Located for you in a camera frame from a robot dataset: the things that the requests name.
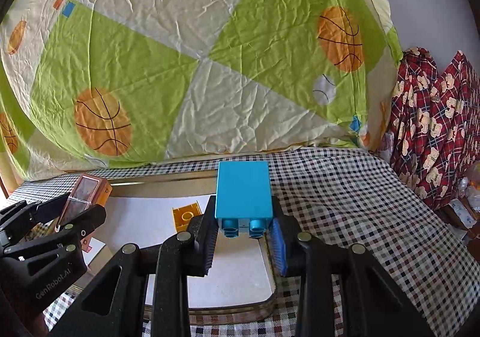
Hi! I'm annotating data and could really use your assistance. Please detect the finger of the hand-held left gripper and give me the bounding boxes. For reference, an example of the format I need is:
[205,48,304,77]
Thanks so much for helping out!
[0,205,107,266]
[0,194,72,244]

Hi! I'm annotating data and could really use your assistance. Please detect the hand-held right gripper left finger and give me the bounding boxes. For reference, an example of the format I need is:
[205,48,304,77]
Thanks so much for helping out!
[49,205,219,337]

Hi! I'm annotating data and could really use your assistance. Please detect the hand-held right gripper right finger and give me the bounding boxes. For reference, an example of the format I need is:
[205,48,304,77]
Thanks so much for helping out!
[269,195,436,337]

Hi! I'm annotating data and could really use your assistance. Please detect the orange clear-front toy block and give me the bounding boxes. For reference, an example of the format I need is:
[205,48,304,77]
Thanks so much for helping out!
[55,174,113,244]

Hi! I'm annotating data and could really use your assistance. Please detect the blue toy building block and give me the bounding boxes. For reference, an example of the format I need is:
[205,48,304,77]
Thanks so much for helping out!
[215,160,274,240]

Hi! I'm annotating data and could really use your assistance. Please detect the gold rimmed tray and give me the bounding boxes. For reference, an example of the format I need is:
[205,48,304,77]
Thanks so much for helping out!
[67,168,289,323]

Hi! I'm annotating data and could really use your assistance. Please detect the white card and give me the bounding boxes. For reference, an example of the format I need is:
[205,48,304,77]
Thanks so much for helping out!
[80,235,108,266]

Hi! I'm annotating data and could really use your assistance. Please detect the yellow toy building block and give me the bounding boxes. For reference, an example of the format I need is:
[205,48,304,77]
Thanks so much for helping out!
[172,201,201,235]

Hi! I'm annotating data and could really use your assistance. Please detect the white paper sheet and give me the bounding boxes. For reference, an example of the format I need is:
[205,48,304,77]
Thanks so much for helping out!
[105,194,275,310]

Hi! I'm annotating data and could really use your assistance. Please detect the checkered tablecloth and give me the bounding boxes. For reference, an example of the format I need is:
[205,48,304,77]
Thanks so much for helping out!
[7,147,480,337]

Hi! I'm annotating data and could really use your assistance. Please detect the clear plastic bags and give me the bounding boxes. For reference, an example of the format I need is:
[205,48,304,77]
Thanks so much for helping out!
[442,172,480,242]

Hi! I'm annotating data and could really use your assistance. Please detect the red plaid bear cloth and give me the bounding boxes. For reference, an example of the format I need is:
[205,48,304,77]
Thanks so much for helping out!
[377,47,480,212]

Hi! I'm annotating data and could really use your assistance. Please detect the basketball print bed sheet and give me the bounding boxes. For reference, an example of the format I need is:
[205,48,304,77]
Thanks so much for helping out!
[0,0,404,182]

